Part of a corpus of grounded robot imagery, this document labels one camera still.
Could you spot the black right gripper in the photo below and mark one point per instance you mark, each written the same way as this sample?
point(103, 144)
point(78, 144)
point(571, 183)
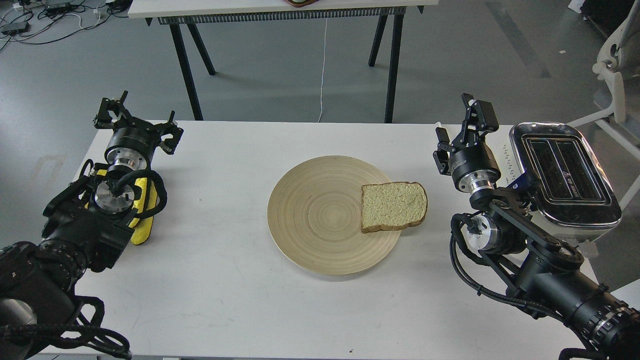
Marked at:
point(472, 164)

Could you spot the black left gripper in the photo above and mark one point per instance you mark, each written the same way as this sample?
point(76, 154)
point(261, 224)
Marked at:
point(134, 145)

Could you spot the slice of bread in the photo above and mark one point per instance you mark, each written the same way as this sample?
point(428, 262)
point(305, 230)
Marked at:
point(392, 206)

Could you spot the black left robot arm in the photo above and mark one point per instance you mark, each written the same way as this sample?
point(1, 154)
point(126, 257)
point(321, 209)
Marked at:
point(89, 225)

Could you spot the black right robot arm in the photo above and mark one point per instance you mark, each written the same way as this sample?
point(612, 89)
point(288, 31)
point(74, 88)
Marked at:
point(521, 245)

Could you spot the cream and chrome toaster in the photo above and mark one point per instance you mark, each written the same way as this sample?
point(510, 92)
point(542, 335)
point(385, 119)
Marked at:
point(575, 201)

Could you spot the yellow banana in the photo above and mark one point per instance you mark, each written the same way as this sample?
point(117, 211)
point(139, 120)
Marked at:
point(141, 197)

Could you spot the white background table black legs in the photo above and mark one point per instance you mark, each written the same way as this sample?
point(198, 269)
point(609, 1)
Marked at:
point(202, 32)

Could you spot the round wooden plate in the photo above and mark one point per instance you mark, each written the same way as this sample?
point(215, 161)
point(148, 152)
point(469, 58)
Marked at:
point(314, 216)

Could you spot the white office chair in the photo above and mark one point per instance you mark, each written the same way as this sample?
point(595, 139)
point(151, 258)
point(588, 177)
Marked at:
point(618, 54)

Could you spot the brown object on background table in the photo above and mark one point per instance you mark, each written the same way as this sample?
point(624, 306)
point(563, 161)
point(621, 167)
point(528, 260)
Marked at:
point(300, 3)

